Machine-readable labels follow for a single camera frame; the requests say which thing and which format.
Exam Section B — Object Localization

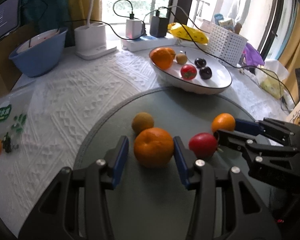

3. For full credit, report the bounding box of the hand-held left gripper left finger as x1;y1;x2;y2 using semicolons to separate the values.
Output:
19;135;129;240

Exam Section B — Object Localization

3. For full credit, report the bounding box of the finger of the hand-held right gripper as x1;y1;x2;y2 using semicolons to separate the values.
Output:
214;129;300;173
235;117;295;146

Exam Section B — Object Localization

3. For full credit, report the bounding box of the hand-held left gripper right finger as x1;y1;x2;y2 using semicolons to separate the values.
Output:
173;136;282;240

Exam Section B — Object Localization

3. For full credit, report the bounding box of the orange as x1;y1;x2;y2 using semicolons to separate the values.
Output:
133;127;175;168
165;47;177;59
211;113;236;133
150;47;174;70

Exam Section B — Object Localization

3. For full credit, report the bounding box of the red apple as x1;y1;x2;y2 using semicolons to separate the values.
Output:
188;133;218;159

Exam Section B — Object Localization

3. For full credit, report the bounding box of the brown kiwi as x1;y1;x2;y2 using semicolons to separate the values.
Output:
176;52;188;65
132;112;155;134

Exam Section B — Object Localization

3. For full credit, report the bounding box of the white plate with dark rim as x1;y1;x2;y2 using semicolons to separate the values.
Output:
149;46;232;95

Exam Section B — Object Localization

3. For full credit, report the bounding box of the red cherry tomato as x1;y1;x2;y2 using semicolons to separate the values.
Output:
180;64;197;81

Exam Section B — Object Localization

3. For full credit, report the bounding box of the white mug with bear print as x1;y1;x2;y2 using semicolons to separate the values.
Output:
287;100;300;126

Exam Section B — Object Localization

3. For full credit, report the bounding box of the yellow tissue pack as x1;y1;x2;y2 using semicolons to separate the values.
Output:
256;59;289;98

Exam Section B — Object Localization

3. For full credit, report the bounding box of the grey round mat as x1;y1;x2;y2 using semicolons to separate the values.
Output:
72;86;300;240

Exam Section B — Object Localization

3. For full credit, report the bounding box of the purple cloth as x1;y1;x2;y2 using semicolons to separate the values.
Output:
244;42;265;67

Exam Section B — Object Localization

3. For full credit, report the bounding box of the white perforated basket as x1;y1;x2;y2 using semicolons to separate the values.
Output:
202;21;248;65

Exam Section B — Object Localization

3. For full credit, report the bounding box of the white textured tablecloth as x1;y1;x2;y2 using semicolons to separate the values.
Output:
0;47;298;230

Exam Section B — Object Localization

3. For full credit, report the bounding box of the yellow curtain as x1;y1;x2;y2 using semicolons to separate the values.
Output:
277;5;300;68
67;0;102;48

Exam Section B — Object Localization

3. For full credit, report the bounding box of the cream carton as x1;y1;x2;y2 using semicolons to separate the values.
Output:
219;18;236;32

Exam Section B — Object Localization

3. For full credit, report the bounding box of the yellow packet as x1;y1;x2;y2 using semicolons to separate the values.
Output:
167;22;209;44

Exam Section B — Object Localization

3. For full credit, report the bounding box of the clear bag with green print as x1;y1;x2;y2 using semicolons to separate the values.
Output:
0;87;37;161

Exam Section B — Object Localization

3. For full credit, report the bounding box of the white power strip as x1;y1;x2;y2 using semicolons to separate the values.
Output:
121;35;178;52

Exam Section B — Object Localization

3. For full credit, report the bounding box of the white desk lamp base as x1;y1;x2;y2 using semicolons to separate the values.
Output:
74;0;118;60

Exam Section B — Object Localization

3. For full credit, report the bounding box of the hanging white shirt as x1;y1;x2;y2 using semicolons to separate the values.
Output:
226;0;255;27

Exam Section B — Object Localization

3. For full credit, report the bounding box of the blue plastic bowl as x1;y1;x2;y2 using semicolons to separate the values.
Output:
9;27;68;78

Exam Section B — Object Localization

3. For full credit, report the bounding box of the white charger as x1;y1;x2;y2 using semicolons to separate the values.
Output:
126;19;143;40

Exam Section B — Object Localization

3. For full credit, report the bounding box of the black charger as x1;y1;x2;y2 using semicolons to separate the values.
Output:
150;16;168;37

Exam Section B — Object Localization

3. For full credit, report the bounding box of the dark green curtain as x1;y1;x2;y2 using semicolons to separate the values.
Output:
5;0;75;48

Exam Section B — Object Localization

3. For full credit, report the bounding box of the laptop screen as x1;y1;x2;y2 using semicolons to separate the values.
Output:
0;0;22;40

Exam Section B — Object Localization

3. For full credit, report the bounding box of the long black cable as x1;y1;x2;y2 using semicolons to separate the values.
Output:
156;6;296;105

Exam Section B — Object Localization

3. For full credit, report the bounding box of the dark sliding door frame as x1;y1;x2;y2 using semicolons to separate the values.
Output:
259;0;286;60

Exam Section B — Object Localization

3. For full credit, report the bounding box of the black cable over bowl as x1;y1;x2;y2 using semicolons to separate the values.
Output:
22;0;127;48

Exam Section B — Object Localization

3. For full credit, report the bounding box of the short black charger cable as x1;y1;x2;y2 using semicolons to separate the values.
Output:
113;0;135;20

